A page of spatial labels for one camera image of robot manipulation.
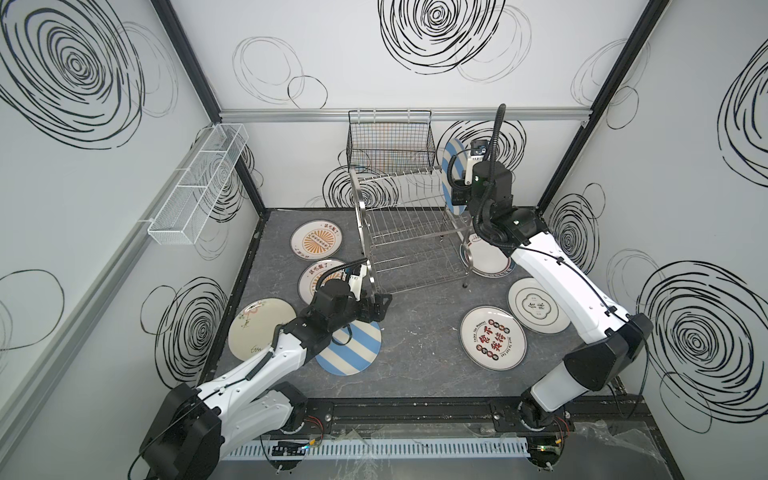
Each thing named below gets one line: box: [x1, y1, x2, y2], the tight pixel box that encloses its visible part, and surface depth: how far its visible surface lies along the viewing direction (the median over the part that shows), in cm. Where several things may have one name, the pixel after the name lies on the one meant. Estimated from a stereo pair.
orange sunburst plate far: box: [290, 219, 343, 261], surface depth 112 cm
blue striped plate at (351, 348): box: [315, 320, 382, 377], surface depth 86 cm
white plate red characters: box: [460, 305, 528, 372], surface depth 88 cm
